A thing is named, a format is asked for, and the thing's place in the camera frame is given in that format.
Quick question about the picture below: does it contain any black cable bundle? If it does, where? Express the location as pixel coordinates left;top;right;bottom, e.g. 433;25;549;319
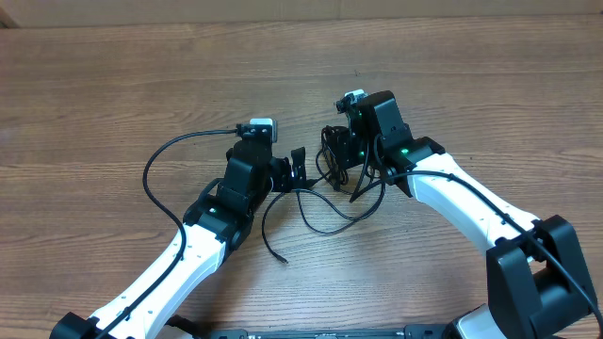
294;124;387;236

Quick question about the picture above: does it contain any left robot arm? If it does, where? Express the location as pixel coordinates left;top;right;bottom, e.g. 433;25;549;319
50;139;305;339

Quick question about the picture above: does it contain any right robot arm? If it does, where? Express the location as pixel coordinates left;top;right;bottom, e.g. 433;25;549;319
321;89;602;338

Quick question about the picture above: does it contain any left camera cable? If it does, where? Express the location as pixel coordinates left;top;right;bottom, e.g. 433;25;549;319
93;128;239;339

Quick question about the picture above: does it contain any camera cable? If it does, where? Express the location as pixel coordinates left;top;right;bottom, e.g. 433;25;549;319
348;134;603;339
93;128;239;339

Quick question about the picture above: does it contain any right camera cable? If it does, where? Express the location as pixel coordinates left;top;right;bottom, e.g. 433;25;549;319
348;134;603;339

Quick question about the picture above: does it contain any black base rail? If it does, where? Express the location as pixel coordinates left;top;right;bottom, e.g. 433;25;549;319
164;315;536;339

